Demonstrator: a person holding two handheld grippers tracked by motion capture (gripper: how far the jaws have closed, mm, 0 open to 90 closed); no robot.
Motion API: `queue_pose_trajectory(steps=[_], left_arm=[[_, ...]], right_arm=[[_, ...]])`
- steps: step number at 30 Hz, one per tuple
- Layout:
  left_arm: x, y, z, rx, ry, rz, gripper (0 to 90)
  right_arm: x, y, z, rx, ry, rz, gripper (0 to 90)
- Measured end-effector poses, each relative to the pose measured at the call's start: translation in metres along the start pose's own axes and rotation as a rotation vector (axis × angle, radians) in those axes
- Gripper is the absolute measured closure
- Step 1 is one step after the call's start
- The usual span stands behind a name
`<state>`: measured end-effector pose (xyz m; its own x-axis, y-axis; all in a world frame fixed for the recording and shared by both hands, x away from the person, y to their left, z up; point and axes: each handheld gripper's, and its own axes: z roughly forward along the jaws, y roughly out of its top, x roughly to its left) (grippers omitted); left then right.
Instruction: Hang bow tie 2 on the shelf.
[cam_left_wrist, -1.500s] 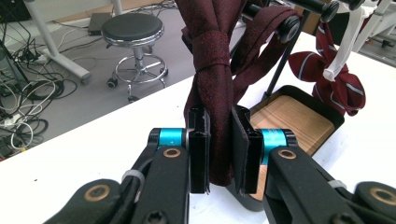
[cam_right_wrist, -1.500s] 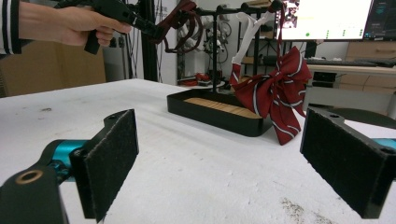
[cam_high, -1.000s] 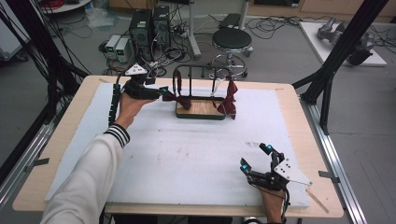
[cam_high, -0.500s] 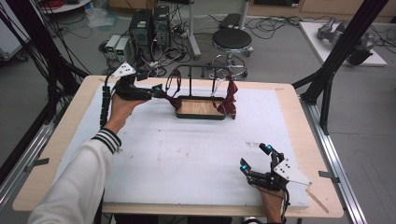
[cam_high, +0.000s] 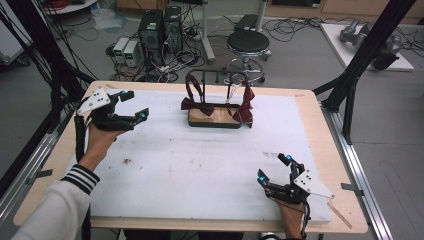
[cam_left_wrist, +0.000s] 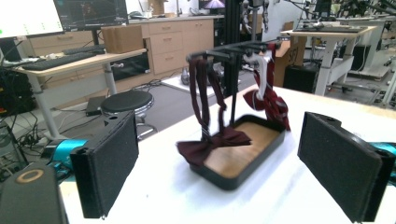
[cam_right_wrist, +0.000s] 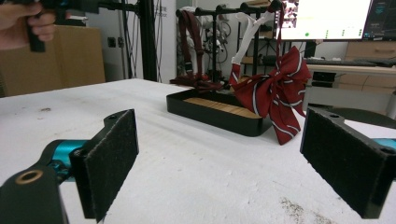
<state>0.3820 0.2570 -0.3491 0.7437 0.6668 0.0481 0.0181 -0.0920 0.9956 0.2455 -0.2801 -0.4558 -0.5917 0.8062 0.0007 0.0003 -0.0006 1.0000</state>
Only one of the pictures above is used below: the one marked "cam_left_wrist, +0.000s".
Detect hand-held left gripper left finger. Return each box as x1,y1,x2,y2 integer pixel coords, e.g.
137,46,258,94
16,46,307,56
69,110,140,220

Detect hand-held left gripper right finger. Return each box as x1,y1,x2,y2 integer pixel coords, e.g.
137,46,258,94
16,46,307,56
297,111,396,224

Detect striped red bow tie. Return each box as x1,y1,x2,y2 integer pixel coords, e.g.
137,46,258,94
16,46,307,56
242,42,292,132

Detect plain dark red bow tie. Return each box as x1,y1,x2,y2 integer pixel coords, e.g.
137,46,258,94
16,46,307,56
176,57,253,168

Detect black rack with wooden tray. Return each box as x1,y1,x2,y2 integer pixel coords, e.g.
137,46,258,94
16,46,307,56
185,35,292,191

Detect black flat box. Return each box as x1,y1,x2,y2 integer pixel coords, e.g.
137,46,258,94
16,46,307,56
85,95,107,118

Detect wooden table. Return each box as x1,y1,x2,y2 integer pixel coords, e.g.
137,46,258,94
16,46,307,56
274,85,396,120

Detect black round stool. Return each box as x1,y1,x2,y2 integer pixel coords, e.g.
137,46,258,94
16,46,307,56
100,89,159,142

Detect black box under desk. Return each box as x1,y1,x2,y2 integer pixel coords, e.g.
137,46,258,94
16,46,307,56
282,63,319,94

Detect white floor board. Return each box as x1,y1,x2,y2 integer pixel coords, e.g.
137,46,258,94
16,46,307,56
161,74,227,96

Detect desk with grey legs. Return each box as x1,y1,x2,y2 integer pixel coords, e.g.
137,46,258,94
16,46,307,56
11,48,148,140

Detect black keyboard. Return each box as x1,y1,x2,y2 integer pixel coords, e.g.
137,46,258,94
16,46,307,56
21,50,98,72
61,44,107,56

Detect tall brown cardboard box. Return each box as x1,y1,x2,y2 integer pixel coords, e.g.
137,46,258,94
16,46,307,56
273,21,301,89

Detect black computer tower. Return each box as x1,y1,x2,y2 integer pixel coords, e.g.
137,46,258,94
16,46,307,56
0,68,37,119

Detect wooden desk with white legs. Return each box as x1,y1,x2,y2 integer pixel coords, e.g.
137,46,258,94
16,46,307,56
280,25,379,97

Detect wooden drawer cabinet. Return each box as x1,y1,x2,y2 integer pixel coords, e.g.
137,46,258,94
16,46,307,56
27,13,217,94

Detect monitor with dark screen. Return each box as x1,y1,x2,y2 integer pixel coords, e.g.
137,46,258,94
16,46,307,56
52,0,130,32

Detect monitor with white screen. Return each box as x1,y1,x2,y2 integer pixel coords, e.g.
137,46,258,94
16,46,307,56
0,0,65,40

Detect tangle of floor cables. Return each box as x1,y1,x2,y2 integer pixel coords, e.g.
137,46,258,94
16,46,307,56
0,108,104,183

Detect black metal frame post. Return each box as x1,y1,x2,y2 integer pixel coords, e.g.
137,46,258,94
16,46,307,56
223,0,248,98

